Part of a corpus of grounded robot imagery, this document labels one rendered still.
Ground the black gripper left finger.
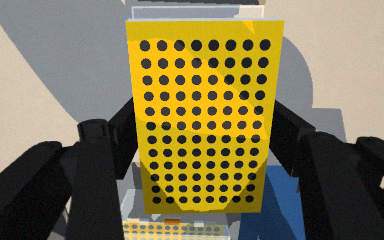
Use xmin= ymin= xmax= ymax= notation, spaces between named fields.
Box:
xmin=0 ymin=97 xmax=138 ymax=240

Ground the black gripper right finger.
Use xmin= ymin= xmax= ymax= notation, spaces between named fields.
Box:
xmin=269 ymin=100 xmax=384 ymax=240

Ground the blue bin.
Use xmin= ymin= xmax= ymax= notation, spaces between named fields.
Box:
xmin=238 ymin=165 xmax=306 ymax=240

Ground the grey box with green button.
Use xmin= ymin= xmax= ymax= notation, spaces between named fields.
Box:
xmin=47 ymin=206 xmax=68 ymax=240

